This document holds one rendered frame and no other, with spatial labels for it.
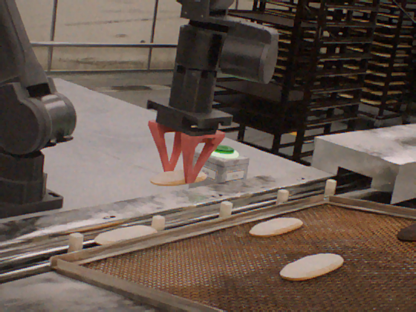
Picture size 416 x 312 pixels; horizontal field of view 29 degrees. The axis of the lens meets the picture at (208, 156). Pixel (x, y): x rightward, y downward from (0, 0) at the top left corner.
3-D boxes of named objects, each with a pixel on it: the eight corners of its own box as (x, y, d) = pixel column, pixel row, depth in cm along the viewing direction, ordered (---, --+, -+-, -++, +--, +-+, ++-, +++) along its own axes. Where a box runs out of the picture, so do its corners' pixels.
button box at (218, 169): (212, 203, 142) (221, 144, 139) (246, 218, 137) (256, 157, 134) (180, 210, 136) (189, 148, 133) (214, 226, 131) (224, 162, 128)
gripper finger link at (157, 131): (176, 188, 103) (187, 119, 100) (139, 171, 107) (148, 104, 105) (211, 182, 108) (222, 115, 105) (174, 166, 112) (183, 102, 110)
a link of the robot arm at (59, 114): (16, 152, 119) (-5, 160, 114) (22, 86, 117) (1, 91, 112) (70, 166, 116) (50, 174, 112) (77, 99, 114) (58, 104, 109)
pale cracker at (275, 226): (284, 221, 105) (285, 212, 105) (310, 225, 103) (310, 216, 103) (241, 234, 97) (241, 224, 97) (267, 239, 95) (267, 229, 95)
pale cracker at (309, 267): (321, 256, 88) (322, 247, 88) (352, 263, 85) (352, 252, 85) (270, 275, 80) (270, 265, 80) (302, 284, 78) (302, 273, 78)
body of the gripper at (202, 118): (199, 133, 100) (208, 75, 98) (143, 112, 106) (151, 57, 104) (232, 129, 104) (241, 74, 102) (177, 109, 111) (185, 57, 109)
